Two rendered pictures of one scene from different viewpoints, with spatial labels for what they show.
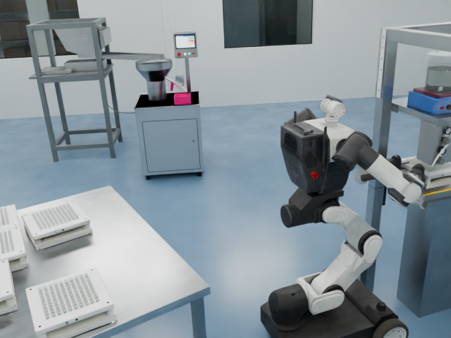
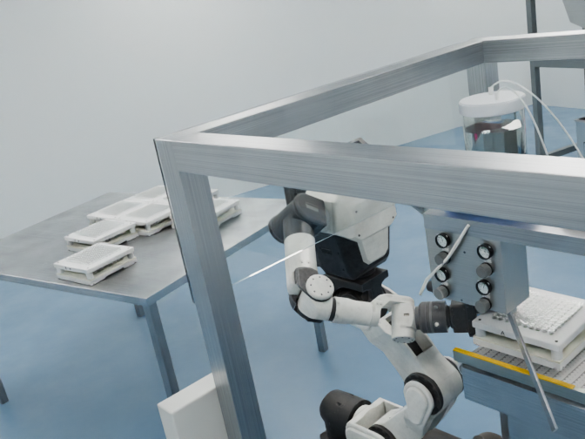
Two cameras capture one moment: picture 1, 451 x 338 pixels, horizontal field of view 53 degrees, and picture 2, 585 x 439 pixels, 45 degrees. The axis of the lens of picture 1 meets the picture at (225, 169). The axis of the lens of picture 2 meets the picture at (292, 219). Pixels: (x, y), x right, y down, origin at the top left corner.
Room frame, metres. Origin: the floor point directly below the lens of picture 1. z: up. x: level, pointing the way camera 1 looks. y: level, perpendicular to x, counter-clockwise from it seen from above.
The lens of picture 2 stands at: (1.08, -2.40, 1.83)
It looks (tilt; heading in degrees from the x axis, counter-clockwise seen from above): 18 degrees down; 70
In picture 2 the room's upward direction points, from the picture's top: 11 degrees counter-clockwise
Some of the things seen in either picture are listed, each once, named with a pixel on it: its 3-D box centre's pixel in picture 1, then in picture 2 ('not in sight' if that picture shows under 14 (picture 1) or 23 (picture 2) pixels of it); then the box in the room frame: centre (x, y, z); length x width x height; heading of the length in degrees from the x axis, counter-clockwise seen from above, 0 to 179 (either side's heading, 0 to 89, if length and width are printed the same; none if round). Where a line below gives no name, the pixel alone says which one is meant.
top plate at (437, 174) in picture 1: (429, 165); (537, 315); (2.20, -1.08, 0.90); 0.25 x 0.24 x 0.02; 20
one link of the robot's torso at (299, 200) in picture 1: (311, 205); (346, 290); (1.97, -0.41, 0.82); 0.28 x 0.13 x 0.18; 110
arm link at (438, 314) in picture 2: (415, 179); (453, 316); (2.04, -0.93, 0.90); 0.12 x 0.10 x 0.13; 141
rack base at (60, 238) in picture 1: (57, 228); not in sight; (1.83, 0.78, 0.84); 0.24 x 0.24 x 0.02; 32
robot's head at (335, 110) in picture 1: (332, 110); not in sight; (2.00, -0.50, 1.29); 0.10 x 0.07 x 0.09; 20
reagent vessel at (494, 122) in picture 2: not in sight; (494, 128); (2.14, -1.05, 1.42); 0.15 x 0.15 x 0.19
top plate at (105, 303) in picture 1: (68, 298); (93, 257); (1.26, 0.55, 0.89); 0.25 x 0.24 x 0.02; 28
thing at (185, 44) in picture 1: (186, 64); not in sight; (4.65, 0.34, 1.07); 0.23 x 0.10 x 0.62; 93
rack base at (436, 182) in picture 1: (427, 174); (538, 331); (2.20, -1.07, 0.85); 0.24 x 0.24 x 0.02; 20
